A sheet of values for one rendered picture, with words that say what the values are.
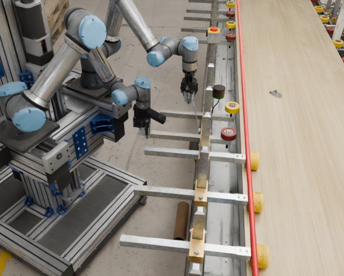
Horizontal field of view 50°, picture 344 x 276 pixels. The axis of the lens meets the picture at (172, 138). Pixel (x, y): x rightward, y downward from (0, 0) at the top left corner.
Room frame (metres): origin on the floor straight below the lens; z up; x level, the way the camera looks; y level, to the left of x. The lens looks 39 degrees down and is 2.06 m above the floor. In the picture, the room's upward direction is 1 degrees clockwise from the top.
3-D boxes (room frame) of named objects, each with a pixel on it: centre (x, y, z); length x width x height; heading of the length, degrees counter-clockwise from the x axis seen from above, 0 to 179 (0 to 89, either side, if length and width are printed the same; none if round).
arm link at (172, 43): (1.66, 0.02, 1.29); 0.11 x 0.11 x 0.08; 62
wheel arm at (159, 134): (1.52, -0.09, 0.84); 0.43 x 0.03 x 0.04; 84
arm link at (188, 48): (1.63, -0.08, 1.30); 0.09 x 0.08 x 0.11; 62
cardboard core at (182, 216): (1.60, -0.07, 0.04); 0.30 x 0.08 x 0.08; 174
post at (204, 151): (1.06, -0.13, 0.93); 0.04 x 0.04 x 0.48; 84
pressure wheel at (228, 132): (1.50, -0.29, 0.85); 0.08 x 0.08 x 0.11
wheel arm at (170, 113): (1.77, -0.14, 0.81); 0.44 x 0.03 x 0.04; 84
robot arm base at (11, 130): (1.32, 0.68, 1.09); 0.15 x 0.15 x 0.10
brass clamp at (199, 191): (1.03, -0.12, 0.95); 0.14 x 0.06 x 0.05; 174
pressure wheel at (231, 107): (1.75, -0.34, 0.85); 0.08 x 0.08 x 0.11
